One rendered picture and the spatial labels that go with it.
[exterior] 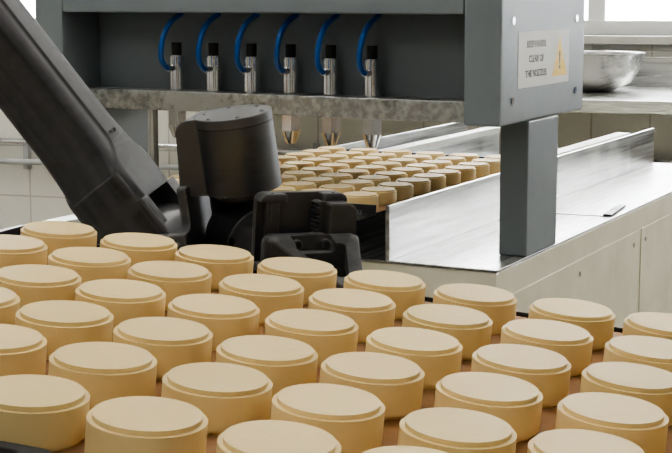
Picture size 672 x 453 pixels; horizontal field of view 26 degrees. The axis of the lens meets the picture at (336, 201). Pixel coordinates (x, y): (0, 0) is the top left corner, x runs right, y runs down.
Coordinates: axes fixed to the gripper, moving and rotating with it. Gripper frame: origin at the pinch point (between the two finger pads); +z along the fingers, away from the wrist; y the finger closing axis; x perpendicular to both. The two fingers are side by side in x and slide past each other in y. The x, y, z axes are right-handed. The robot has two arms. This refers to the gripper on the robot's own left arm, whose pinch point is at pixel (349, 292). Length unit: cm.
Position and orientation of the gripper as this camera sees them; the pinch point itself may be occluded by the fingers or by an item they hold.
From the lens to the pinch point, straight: 93.6
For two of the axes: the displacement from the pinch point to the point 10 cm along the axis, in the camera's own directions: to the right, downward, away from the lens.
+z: 4.2, 1.7, -8.9
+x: -9.1, 0.2, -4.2
